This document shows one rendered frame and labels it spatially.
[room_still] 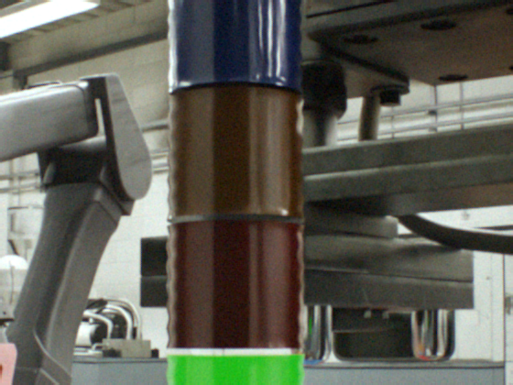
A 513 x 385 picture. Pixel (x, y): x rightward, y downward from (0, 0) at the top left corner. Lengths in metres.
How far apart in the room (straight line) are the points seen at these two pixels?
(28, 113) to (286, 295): 0.68
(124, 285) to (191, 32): 9.89
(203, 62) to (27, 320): 0.70
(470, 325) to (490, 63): 5.12
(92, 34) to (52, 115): 9.96
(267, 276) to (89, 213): 0.74
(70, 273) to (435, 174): 0.54
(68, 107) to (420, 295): 0.49
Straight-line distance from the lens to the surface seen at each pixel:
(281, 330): 0.29
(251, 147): 0.29
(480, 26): 0.52
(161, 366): 7.87
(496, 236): 0.63
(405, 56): 0.57
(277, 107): 0.30
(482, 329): 5.66
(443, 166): 0.51
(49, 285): 0.99
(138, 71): 10.35
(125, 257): 10.19
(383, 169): 0.53
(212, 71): 0.30
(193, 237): 0.29
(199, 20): 0.30
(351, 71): 0.58
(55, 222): 1.03
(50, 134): 0.99
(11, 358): 0.80
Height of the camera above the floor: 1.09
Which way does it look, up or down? 7 degrees up
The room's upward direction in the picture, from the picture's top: straight up
